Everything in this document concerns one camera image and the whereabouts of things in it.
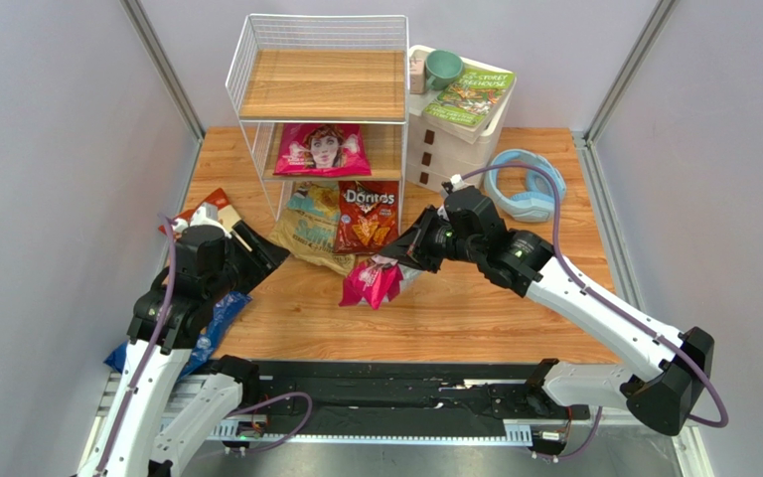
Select pink Real chips bag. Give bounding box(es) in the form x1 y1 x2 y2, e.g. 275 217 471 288
339 255 422 310
273 123 372 178

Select tan kettle chips bag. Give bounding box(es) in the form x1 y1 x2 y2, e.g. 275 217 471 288
267 181 357 276

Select green treehouse book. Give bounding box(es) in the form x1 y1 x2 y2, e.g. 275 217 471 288
421 66 516 130

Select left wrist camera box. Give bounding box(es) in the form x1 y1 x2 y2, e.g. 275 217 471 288
171 203 230 238

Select blue Doritos bag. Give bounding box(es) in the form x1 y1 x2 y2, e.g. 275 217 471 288
103 288 252 379

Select light blue headphones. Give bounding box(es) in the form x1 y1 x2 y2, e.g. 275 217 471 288
483 149 567 223

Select green mug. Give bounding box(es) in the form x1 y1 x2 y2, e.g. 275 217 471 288
425 50 465 90

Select white wire wooden shelf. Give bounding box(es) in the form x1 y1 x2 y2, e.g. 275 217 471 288
226 14 410 218

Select white drawer cabinet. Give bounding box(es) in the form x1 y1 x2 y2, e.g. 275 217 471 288
405 58 517 191

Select red Doritos bag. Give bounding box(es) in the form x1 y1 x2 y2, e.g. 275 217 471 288
334 181 399 254

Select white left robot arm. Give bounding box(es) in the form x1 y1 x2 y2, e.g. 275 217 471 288
78 218 290 476

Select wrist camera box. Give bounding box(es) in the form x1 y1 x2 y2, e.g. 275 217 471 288
171 203 230 238
440 174 471 198

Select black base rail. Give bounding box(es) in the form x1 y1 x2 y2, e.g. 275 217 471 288
229 359 599 444

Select cream orange chips bag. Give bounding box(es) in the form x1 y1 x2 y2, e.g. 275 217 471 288
171 188 241 251

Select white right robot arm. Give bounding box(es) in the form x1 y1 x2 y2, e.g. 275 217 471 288
381 186 715 436

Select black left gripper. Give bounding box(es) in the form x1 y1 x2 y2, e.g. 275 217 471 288
208 220 292 302

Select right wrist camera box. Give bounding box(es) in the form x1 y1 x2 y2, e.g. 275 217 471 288
440 174 471 198

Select pink cube adapter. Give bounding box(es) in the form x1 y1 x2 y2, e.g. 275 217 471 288
408 51 427 94

